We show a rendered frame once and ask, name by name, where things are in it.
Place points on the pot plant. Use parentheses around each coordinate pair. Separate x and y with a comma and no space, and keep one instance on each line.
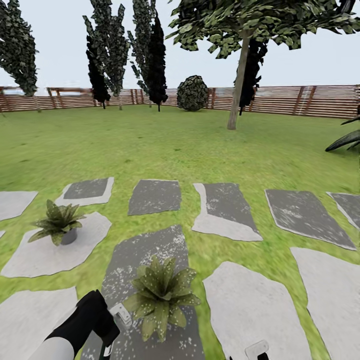
(160,292)
(60,223)

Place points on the bush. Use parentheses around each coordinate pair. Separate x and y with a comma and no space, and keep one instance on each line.
(192,94)
(353,137)

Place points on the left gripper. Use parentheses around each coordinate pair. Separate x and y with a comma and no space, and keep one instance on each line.
(109,331)

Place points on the insectifuge atomizer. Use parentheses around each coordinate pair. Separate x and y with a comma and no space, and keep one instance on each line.
(105,353)

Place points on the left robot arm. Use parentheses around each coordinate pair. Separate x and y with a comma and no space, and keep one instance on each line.
(72,329)

